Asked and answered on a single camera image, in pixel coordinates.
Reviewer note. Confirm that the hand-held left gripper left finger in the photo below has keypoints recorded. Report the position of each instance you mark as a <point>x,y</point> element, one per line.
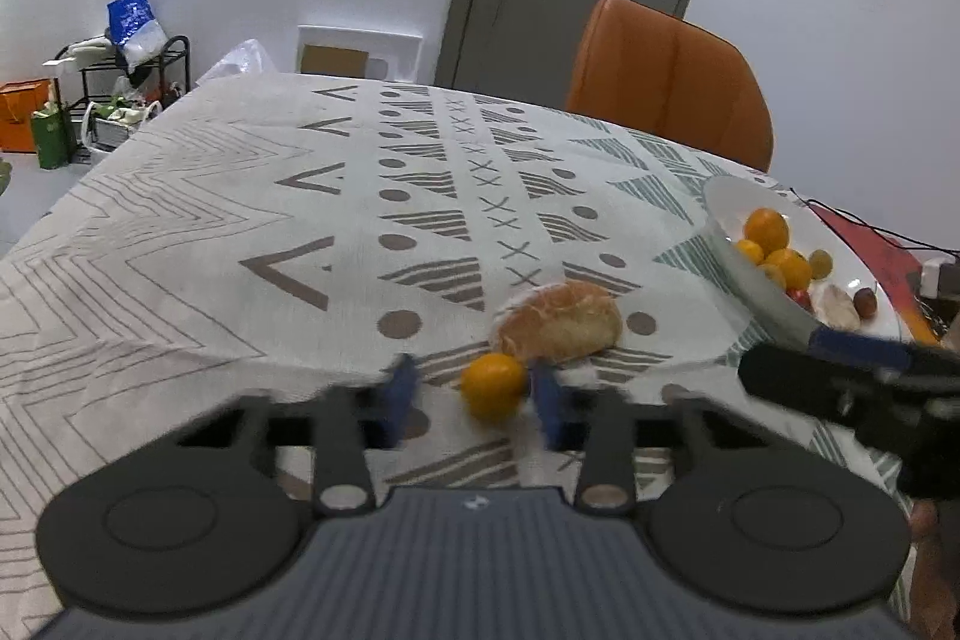
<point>397,400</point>

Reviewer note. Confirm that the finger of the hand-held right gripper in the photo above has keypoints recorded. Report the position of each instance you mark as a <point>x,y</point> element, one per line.
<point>810,377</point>

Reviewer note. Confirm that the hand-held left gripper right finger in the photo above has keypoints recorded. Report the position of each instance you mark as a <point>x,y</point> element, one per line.
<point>551,407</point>

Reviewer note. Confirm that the small peeled pomelo piece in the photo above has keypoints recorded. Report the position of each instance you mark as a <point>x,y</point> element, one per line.
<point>836,306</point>

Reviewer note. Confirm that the bread roll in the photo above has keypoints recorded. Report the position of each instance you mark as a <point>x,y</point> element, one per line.
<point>559,329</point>

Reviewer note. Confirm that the small red fruit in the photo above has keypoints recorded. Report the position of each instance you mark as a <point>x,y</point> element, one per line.
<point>799,298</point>

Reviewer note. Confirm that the dark red fruit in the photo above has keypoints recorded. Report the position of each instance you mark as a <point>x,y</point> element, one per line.
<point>866,303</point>

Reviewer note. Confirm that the small yellow fruit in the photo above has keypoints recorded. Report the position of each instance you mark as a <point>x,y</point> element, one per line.
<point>772,277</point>

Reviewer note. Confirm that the small orange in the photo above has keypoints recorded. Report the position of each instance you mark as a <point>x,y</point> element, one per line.
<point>750,252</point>

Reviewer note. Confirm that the white bowl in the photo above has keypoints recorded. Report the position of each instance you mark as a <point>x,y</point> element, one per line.
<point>731,212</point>

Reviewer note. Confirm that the person's right hand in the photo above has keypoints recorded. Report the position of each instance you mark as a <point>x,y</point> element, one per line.
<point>926,520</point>

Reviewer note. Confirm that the yellow-green round fruit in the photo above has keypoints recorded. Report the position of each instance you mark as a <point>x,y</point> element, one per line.
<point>820,263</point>

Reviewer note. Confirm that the red flat sheet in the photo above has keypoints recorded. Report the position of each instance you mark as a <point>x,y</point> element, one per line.
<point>885,257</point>

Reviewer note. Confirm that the white power adapter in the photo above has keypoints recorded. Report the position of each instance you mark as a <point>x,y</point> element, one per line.
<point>934,278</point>

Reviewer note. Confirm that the large orange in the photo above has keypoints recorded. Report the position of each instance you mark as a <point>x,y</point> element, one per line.
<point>766,229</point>

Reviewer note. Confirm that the orange chair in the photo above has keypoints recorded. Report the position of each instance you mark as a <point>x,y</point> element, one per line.
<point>667,78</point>

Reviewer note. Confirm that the white foam packaging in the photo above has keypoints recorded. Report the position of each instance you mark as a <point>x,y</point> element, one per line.
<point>405,55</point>

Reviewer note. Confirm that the brown cardboard sheet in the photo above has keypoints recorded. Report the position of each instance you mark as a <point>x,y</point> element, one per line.
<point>334,60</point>

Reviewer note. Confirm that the black metal rack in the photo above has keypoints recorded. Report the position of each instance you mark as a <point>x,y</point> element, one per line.
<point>178,57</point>

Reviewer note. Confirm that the green bag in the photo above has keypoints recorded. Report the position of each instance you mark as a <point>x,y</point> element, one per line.
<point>52,141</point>

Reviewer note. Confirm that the blue white plastic bag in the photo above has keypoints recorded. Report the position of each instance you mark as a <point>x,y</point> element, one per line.
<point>131,29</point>

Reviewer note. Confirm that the white packet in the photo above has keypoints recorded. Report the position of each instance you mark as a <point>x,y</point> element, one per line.
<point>82,49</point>

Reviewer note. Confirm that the orange paper bag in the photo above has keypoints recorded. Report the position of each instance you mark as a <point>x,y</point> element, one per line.
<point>19,119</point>

